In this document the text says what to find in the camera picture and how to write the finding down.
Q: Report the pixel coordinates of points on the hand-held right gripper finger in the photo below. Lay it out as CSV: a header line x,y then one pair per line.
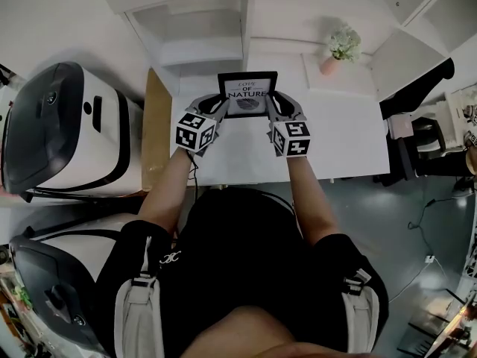
x,y
271,110
296,108

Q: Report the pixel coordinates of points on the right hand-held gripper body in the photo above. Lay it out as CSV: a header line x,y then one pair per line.
x,y
294,138

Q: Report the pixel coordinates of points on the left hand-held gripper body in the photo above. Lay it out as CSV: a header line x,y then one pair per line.
x,y
194,131

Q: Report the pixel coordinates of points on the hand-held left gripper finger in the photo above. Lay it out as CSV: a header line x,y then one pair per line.
x,y
197,104
221,111

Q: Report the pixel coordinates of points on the black framed nature picture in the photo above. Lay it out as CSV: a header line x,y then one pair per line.
x,y
246,88

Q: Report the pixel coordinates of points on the person's right forearm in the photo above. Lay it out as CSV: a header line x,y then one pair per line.
x,y
309,200

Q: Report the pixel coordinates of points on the person's left forearm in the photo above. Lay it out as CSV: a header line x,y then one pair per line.
x,y
167,192

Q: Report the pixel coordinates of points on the white table top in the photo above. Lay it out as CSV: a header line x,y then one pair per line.
x,y
343,136

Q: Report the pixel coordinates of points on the brown wooden board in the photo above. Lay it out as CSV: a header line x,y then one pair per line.
x,y
154,136

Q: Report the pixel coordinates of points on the white flat riser board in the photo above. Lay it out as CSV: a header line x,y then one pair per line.
x,y
335,80

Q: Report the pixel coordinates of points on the pink vase with white flowers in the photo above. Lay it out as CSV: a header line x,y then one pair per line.
x,y
343,47

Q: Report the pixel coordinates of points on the white shelf cabinet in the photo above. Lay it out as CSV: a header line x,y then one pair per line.
x,y
194,24

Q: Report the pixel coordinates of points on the pink box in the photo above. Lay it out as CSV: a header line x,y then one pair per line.
x,y
400,126

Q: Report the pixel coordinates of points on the black office chair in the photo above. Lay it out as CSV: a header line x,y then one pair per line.
x,y
410,99

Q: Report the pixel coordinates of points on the white and black robot machine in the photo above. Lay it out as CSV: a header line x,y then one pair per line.
x,y
67,129
56,274

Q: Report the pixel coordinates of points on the person's black t-shirt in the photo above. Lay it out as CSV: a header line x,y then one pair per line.
x,y
242,259

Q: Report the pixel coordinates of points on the white vanity table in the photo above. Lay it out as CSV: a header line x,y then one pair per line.
x,y
460,114

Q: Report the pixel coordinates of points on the white power plug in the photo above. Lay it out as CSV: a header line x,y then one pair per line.
x,y
429,259

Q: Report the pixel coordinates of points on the person's face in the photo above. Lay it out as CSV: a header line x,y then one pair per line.
x,y
275,336

